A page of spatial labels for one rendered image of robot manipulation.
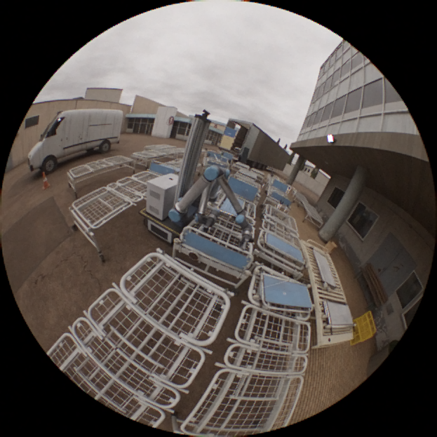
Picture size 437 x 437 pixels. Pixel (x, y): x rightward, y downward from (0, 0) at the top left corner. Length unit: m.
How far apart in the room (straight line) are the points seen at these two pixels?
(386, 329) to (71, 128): 13.10
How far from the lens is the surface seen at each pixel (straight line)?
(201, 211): 1.42
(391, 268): 6.07
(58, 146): 7.08
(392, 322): 5.93
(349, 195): 5.49
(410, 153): 3.35
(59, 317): 2.09
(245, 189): 3.01
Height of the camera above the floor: 1.56
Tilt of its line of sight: 33 degrees down
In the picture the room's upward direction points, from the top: 21 degrees clockwise
